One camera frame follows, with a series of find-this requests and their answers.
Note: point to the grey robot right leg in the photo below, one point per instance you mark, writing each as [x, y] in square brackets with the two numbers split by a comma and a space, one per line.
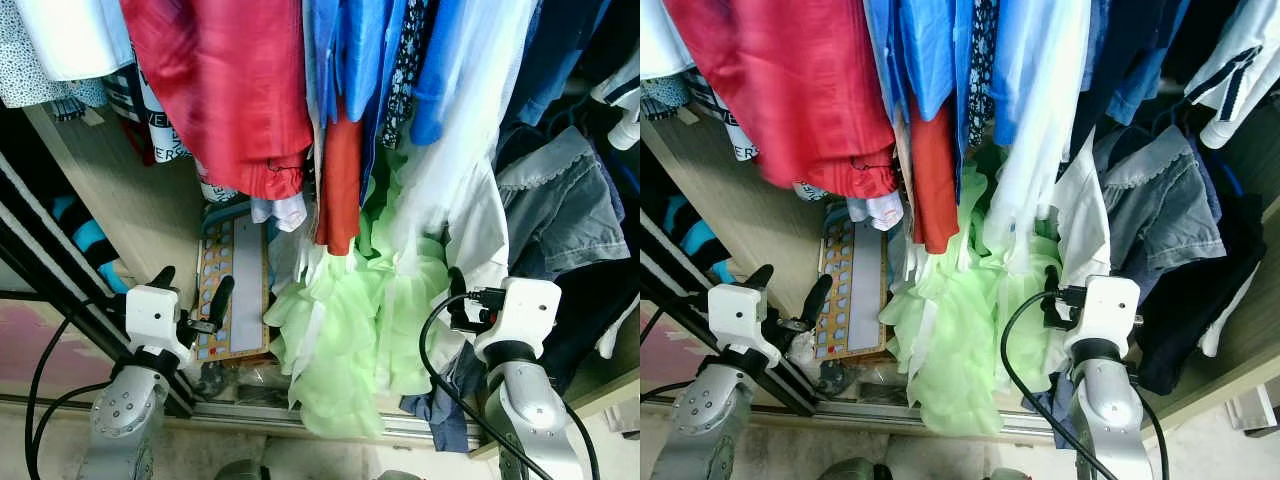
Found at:
[398, 476]
[1002, 475]

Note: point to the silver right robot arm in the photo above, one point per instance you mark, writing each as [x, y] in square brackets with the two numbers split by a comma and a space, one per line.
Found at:
[530, 420]
[1105, 410]

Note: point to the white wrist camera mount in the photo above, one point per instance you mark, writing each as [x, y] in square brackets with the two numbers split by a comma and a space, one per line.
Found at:
[525, 310]
[1110, 305]
[152, 315]
[735, 312]

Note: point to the black white printed garment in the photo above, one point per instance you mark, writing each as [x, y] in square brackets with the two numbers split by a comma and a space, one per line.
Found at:
[165, 130]
[742, 140]

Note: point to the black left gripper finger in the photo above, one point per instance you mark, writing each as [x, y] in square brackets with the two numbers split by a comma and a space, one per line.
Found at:
[220, 300]
[760, 276]
[817, 298]
[163, 278]

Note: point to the white shirt with navy stripes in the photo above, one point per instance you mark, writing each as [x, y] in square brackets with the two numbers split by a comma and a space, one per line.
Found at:
[620, 100]
[1240, 70]

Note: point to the dark floral patterned garment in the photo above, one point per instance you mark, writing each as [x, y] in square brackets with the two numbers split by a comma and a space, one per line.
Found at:
[405, 70]
[983, 70]

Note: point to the light wooden wardrobe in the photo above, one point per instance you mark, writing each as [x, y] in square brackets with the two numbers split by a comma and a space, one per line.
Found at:
[130, 200]
[725, 190]

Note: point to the black sliding door frame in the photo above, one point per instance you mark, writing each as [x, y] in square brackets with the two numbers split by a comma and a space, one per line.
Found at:
[40, 250]
[690, 300]

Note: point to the white plastic object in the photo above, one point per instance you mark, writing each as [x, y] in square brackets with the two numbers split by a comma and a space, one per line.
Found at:
[620, 418]
[1250, 410]

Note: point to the blue denim cloth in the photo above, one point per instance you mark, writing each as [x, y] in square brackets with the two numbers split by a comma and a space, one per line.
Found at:
[445, 420]
[1050, 420]

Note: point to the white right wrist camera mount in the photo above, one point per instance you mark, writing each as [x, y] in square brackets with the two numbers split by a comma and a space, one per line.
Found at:
[1110, 305]
[525, 310]

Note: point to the orange-red hanging garment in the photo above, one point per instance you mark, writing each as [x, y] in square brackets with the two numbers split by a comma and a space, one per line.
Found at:
[340, 180]
[935, 180]

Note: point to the small white pink garment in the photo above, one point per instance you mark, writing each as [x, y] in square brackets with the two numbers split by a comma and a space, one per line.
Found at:
[875, 210]
[280, 212]

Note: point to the metal wardrobe floor rail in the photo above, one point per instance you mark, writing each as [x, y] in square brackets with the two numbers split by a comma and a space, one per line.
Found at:
[870, 412]
[240, 412]

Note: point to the grey shorts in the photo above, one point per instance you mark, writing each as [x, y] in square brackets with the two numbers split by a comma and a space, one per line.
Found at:
[560, 215]
[1160, 210]

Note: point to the white sheer garment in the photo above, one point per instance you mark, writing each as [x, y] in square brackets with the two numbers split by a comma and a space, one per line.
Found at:
[470, 130]
[1050, 130]

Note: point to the navy hanging garment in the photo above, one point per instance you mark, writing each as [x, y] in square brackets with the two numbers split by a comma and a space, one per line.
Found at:
[1140, 50]
[560, 50]

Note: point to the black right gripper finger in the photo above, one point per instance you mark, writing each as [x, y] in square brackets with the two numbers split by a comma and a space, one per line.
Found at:
[1051, 280]
[457, 282]

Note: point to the blue hanging shirt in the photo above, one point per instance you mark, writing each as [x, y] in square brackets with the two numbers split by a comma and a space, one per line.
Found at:
[1020, 60]
[350, 50]
[435, 60]
[925, 50]

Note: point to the dotted orange-bordered board book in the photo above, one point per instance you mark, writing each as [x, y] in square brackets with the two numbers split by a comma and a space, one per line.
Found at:
[245, 290]
[850, 290]

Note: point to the red hanging garment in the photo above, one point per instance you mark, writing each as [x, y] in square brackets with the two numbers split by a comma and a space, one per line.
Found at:
[790, 90]
[220, 90]

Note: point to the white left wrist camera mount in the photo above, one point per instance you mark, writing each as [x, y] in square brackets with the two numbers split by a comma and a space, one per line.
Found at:
[735, 312]
[152, 315]

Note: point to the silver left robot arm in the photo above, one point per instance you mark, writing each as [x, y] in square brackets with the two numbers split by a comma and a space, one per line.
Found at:
[710, 420]
[120, 420]

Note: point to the black blue striped garment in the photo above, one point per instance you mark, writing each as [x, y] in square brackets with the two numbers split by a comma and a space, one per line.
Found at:
[95, 240]
[700, 240]

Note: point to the light green ruffled dress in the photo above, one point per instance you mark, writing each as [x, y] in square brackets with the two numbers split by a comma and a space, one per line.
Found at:
[950, 340]
[340, 340]

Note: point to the black jacket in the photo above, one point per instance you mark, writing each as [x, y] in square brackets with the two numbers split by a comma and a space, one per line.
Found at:
[1200, 310]
[590, 320]

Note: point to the white dotted garment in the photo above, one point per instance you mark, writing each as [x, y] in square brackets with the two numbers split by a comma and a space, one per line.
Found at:
[20, 70]
[665, 92]

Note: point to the plain white hanging garment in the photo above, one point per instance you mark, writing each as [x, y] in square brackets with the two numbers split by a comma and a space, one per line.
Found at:
[662, 35]
[70, 35]

